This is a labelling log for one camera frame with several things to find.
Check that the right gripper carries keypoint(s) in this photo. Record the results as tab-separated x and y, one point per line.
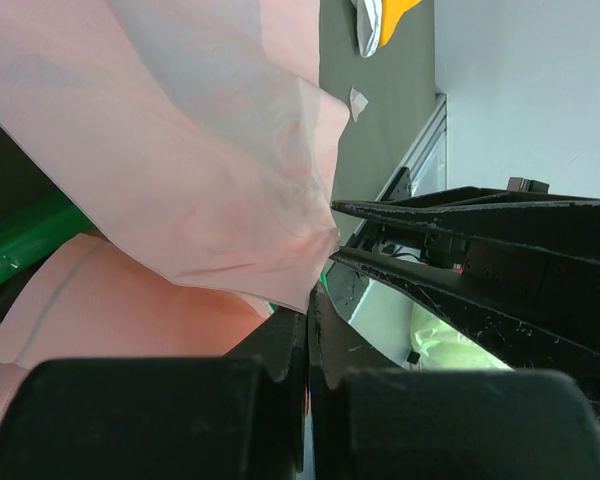
516	272

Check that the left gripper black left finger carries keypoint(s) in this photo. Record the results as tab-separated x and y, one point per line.
280	343

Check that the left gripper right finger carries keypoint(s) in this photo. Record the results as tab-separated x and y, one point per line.
335	347

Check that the pink plastic bag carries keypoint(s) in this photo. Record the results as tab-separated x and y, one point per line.
194	134

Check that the pink baseball cap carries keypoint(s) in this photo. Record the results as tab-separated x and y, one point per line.
89	299

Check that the green plastic tray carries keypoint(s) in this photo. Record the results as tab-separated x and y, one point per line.
37	230

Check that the orange folded t-shirt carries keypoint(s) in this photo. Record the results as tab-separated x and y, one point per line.
392	12

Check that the white folded cloth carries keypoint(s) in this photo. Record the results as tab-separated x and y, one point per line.
368	25

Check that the aluminium frame rail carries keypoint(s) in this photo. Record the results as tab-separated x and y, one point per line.
427	156

